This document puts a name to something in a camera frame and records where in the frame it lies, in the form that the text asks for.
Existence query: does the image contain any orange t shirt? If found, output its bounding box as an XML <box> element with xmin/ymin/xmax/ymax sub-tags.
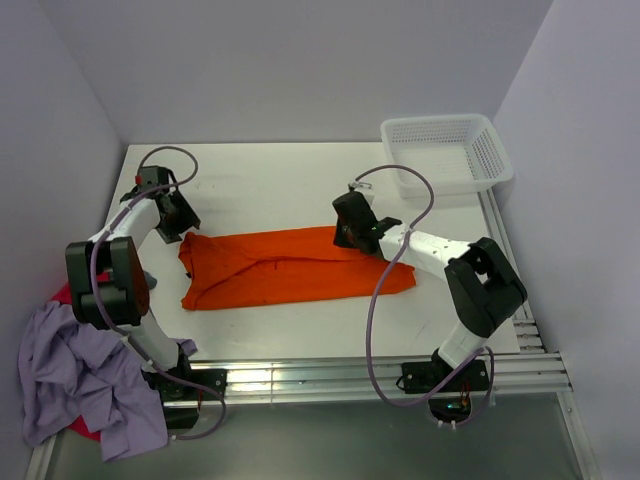
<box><xmin>179</xmin><ymin>226</ymin><xmax>389</xmax><ymax>311</ymax></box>

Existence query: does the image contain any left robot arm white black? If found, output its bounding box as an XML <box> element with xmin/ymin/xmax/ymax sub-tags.
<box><xmin>65</xmin><ymin>166</ymin><xmax>200</xmax><ymax>399</ymax></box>

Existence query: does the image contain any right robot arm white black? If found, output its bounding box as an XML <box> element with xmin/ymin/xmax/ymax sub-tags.
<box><xmin>332</xmin><ymin>190</ymin><xmax>528</xmax><ymax>390</ymax></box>

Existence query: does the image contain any teal blue t shirt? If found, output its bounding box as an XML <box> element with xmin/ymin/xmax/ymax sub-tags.
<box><xmin>144</xmin><ymin>272</ymin><xmax>158</xmax><ymax>290</ymax></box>

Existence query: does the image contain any white perforated plastic basket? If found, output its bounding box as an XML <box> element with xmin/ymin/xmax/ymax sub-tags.
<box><xmin>381</xmin><ymin>114</ymin><xmax>514</xmax><ymax>198</ymax></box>

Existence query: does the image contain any red t shirt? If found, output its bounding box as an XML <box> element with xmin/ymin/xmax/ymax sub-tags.
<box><xmin>51</xmin><ymin>273</ymin><xmax>109</xmax><ymax>305</ymax></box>

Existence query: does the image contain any lavender t shirt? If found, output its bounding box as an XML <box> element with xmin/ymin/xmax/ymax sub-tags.
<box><xmin>18</xmin><ymin>301</ymin><xmax>169</xmax><ymax>462</ymax></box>

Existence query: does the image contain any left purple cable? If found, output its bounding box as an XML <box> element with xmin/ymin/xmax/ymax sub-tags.
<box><xmin>89</xmin><ymin>145</ymin><xmax>229</xmax><ymax>441</ymax></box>

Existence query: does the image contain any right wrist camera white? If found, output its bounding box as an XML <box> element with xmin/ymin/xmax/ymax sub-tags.
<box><xmin>348</xmin><ymin>181</ymin><xmax>373</xmax><ymax>190</ymax></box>

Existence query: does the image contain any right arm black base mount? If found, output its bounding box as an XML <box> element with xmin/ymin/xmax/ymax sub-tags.
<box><xmin>396</xmin><ymin>359</ymin><xmax>493</xmax><ymax>423</ymax></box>

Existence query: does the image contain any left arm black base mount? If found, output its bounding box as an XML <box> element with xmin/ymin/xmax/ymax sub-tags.
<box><xmin>159</xmin><ymin>369</ymin><xmax>227</xmax><ymax>432</ymax></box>

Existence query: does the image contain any aluminium front rail frame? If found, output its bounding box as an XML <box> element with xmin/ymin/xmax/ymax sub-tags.
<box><xmin>27</xmin><ymin>353</ymin><xmax>601</xmax><ymax>479</ymax></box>

